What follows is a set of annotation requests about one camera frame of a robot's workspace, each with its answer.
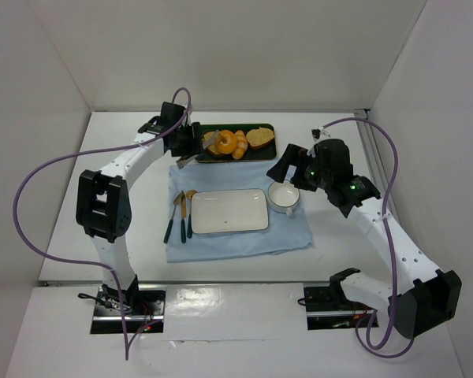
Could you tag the aluminium rail right side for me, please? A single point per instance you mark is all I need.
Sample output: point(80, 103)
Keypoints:
point(374, 147)

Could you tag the white bowl with handles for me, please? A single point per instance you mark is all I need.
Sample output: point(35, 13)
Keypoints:
point(283, 197)

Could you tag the small golden bread roll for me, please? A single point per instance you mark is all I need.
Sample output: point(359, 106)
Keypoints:
point(242, 145)

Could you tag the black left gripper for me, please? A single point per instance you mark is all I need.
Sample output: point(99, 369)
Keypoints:
point(195, 140)

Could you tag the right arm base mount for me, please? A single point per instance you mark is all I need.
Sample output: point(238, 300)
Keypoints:
point(325, 311)

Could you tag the left bread slice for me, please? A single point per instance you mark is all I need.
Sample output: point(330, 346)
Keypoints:
point(209, 144)

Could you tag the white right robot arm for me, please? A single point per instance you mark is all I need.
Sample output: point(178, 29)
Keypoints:
point(420, 295)

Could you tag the light blue cloth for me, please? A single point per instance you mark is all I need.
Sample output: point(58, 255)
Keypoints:
point(283, 233)

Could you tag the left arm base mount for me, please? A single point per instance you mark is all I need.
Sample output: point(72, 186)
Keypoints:
point(148, 312)

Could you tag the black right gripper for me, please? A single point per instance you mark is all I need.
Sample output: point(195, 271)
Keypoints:
point(294, 164)

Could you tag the white rectangular plate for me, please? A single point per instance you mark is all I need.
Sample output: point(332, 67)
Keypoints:
point(242, 210)

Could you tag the gold spoon green handle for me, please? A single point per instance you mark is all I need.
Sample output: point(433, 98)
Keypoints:
point(189, 195)

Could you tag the bread slice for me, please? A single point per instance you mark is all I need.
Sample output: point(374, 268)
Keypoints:
point(209, 144)
point(260, 137)

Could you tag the right bread slice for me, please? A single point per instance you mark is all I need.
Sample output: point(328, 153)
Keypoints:
point(260, 137)

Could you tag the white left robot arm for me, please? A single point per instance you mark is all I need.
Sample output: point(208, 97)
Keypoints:
point(103, 207)

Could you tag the gold fork green handle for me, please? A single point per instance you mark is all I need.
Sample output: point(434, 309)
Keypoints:
point(176, 202)

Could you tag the metal serving tongs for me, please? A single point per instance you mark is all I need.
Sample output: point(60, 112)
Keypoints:
point(185, 160)

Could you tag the gold knife green handle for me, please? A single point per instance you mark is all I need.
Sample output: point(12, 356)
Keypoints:
point(183, 216)

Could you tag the orange bagel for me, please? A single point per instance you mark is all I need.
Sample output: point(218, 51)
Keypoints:
point(226, 142)

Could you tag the dark green serving tray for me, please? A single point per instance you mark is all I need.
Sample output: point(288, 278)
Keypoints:
point(266, 153)

